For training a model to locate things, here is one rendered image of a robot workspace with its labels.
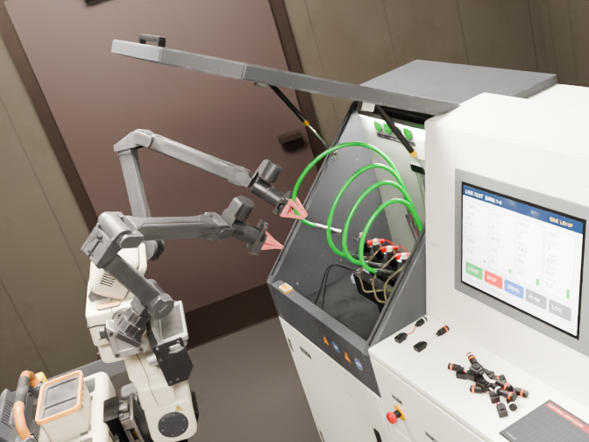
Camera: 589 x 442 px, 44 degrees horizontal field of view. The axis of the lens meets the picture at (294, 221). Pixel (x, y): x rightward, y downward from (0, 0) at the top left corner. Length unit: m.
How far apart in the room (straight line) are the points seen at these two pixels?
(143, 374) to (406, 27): 2.41
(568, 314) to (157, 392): 1.37
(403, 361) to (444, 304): 0.21
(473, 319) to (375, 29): 2.29
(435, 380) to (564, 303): 0.42
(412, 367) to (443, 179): 0.52
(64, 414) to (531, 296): 1.52
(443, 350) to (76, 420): 1.23
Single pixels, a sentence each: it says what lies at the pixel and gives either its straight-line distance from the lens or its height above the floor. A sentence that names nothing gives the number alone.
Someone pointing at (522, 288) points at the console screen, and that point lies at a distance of 1.90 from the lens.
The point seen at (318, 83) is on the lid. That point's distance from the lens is 1.86.
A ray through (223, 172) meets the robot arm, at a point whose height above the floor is 1.43.
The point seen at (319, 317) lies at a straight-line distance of 2.44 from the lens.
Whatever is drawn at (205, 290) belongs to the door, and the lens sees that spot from 4.23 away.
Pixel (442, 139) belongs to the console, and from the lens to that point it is 2.03.
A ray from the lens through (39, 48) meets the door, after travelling 3.83.
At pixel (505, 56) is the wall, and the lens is 4.40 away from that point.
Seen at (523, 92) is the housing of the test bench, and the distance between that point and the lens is 2.32.
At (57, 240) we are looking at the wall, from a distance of 4.14.
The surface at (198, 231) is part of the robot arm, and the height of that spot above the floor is 1.42.
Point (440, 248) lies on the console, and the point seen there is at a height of 1.20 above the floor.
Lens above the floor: 2.23
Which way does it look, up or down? 24 degrees down
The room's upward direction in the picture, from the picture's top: 17 degrees counter-clockwise
